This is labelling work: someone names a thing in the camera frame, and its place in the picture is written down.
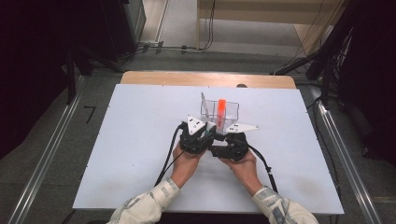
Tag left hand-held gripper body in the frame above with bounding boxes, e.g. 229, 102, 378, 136
178, 114, 217, 155

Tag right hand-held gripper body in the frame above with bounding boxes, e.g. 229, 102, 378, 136
223, 122, 261, 162

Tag orange highlighter pen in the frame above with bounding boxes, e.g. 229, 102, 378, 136
217, 98, 227, 131

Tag clear acrylic pen holder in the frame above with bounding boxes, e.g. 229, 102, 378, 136
200, 91, 241, 127

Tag person's right hand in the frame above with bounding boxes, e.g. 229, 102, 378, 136
219, 151, 263, 197

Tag person's left hand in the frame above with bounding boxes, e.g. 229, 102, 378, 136
170, 144, 205, 189

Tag light wooden furniture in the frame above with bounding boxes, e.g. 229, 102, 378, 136
195, 0, 347, 58

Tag black cabinet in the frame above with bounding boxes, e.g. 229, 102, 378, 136
99, 0, 148, 62

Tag black metal stand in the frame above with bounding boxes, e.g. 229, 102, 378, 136
64, 46, 94, 105

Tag dark curtain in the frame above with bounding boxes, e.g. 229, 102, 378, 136
0, 0, 74, 160

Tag left hand-held gripper cable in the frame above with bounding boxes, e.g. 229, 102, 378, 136
153, 121, 188, 188

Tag hand-held gripper cable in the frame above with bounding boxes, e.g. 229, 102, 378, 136
247, 144, 279, 194
153, 121, 188, 188

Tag right hand-held gripper cable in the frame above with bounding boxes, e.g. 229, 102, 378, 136
247, 144, 279, 194

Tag floor cables with plugs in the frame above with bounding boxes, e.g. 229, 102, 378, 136
135, 39, 202, 54

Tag metal floor rail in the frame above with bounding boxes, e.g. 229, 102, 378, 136
7, 76, 87, 224
310, 86, 383, 224

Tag black stand with cables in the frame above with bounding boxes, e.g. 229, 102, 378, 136
270, 0, 359, 108

